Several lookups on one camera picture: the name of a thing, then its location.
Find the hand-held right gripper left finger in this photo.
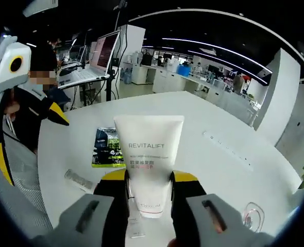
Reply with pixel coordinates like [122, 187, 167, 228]
[32, 171, 131, 247]

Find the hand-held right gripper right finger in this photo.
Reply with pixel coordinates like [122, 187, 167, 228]
[169, 169, 268, 247]

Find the black and green skincare sachet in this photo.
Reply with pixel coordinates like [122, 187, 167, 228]
[91, 127, 127, 168]

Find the white skincare cream tube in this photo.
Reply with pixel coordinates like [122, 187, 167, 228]
[113, 115, 185, 219]

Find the blue storage bin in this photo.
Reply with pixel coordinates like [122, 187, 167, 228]
[177, 64, 193, 75]

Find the person's left hand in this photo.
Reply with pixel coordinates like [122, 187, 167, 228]
[2, 89, 23, 116]

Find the black laptop stand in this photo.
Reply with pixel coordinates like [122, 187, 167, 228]
[74, 58, 122, 106]

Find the open silver laptop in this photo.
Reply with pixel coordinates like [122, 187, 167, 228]
[60, 45, 87, 69]
[58, 30, 122, 90]

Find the white office counter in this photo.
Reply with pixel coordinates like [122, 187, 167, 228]
[123, 60, 248, 109]

